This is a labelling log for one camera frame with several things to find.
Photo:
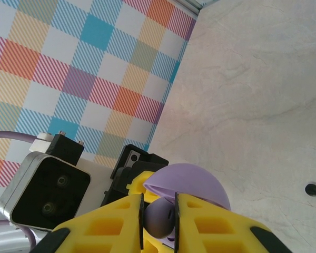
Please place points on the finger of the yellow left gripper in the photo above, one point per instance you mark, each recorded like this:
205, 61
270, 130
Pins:
137, 185
152, 246

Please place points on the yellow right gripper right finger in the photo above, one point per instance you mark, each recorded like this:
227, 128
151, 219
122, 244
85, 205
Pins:
239, 224

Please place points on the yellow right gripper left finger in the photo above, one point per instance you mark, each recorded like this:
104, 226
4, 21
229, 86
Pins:
118, 209

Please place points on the purple earbud charging case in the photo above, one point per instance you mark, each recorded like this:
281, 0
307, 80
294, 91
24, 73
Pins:
189, 182

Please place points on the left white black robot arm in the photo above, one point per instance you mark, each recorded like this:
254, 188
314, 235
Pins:
5, 234

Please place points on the aluminium frame post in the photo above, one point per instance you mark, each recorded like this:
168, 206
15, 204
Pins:
198, 5

